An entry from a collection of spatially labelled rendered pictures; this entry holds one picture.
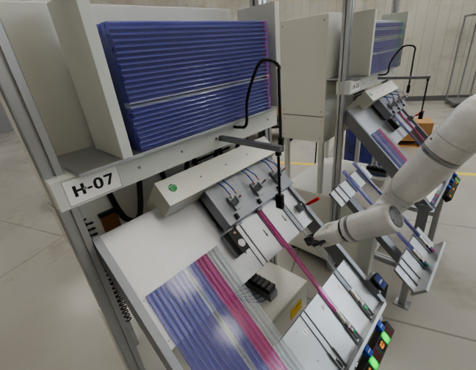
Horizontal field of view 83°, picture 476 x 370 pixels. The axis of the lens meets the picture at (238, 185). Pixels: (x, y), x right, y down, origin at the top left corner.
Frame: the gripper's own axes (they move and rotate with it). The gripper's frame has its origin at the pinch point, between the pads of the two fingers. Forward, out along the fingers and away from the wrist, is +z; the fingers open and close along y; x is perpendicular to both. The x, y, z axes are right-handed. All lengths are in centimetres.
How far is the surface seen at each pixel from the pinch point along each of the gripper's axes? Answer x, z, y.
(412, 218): 76, 56, -191
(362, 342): 31.8, -6.7, 11.8
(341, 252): 11.0, -1.6, -8.0
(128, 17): -83, -14, 29
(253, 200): -23.2, -1.1, 14.7
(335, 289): 17.3, -2.1, 5.2
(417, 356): 98, 28, -51
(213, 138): -46, -6, 19
